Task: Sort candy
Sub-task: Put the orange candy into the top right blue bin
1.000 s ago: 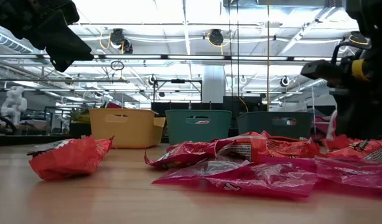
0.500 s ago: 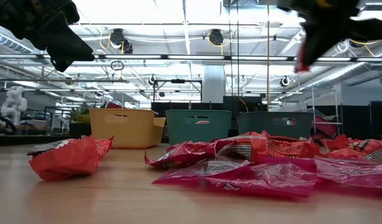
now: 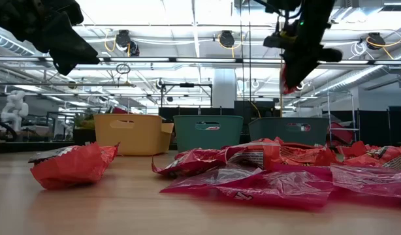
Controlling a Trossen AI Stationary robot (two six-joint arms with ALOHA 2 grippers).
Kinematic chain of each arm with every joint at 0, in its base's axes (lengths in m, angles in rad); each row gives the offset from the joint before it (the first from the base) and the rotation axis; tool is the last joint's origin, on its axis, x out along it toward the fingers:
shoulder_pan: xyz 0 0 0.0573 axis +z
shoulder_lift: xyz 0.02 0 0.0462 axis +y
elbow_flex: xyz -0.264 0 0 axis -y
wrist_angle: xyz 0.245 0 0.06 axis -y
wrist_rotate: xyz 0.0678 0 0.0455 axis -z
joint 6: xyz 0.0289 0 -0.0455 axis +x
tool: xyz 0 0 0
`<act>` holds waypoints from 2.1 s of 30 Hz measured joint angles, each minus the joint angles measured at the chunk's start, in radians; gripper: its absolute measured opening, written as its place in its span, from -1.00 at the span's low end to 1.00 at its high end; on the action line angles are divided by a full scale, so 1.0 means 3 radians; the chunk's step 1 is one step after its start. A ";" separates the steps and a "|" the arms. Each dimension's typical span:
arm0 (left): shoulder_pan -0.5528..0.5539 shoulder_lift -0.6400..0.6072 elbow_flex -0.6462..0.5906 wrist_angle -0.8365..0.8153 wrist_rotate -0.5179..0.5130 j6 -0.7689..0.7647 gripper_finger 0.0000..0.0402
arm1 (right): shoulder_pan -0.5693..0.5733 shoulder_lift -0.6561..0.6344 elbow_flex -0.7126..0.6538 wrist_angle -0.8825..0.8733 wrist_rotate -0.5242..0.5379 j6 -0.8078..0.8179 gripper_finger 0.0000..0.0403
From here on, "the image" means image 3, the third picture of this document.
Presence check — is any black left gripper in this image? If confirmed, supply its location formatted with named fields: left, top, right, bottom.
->
left=0, top=0, right=101, bottom=76

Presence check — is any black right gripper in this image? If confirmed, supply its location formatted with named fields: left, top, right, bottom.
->
left=263, top=24, right=344, bottom=89

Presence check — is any red Skittles candy pack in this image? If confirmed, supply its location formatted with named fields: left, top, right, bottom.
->
left=279, top=63, right=301, bottom=96
left=150, top=148, right=229, bottom=179
left=27, top=145, right=79, bottom=165

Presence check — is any dark blue plastic bin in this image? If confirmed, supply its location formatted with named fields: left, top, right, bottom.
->
left=248, top=116, right=330, bottom=147

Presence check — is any orange Reese's candy pack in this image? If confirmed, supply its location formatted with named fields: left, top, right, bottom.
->
left=29, top=142, right=120, bottom=191
left=227, top=137, right=282, bottom=171
left=336, top=140, right=401, bottom=171
left=278, top=142, right=339, bottom=166

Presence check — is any red Twizzlers candy pack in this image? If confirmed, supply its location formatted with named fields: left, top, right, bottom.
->
left=330, top=164, right=401, bottom=201
left=272, top=163, right=334, bottom=172
left=159, top=164, right=334, bottom=210

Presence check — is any yellow plastic bin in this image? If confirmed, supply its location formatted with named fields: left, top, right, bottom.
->
left=93, top=113, right=175, bottom=157

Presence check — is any teal plastic bin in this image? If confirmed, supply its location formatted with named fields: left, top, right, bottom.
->
left=172, top=114, right=244, bottom=153

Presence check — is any metal rack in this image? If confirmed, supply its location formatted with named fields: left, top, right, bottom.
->
left=327, top=90, right=357, bottom=147

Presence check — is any potted succulent plant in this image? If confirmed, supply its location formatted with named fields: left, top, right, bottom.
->
left=72, top=110, right=97, bottom=145

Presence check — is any white robot figure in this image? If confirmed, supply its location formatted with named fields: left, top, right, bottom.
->
left=0, top=90, right=29, bottom=132

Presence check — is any red storage bin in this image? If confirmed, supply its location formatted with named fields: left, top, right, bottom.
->
left=111, top=106, right=133, bottom=115
left=330, top=122, right=355, bottom=146

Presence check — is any black hanging cable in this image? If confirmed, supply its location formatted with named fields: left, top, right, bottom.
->
left=239, top=0, right=244, bottom=102
left=248, top=0, right=253, bottom=102

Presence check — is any black hanging ring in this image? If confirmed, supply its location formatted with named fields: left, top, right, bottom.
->
left=115, top=63, right=131, bottom=75

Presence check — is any black gantry frame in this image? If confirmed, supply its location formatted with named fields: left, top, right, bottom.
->
left=160, top=83, right=213, bottom=108

